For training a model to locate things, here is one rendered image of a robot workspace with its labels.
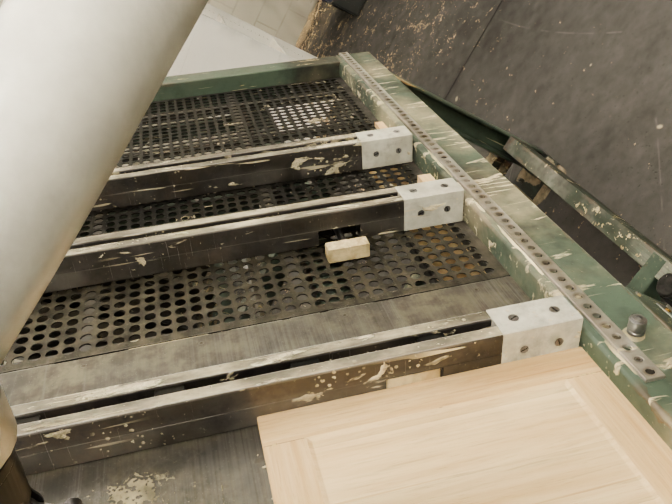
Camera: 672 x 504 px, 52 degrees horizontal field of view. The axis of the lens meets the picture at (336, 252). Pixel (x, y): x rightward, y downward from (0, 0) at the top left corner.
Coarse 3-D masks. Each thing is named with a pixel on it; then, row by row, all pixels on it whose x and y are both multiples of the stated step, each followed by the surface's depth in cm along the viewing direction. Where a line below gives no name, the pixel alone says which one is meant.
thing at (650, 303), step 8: (664, 280) 104; (656, 288) 105; (664, 288) 104; (640, 296) 107; (648, 296) 110; (664, 296) 104; (648, 304) 105; (656, 304) 108; (664, 304) 111; (656, 312) 103; (664, 312) 106; (664, 320) 101
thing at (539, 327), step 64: (448, 320) 100; (512, 320) 99; (576, 320) 98; (128, 384) 92; (192, 384) 92; (256, 384) 90; (320, 384) 93; (384, 384) 95; (64, 448) 87; (128, 448) 90
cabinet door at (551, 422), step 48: (432, 384) 96; (480, 384) 96; (528, 384) 95; (576, 384) 94; (288, 432) 90; (336, 432) 90; (384, 432) 89; (432, 432) 89; (480, 432) 88; (528, 432) 88; (576, 432) 88; (624, 432) 87; (288, 480) 83; (336, 480) 83; (384, 480) 83; (432, 480) 82; (480, 480) 82; (528, 480) 82; (576, 480) 81; (624, 480) 81
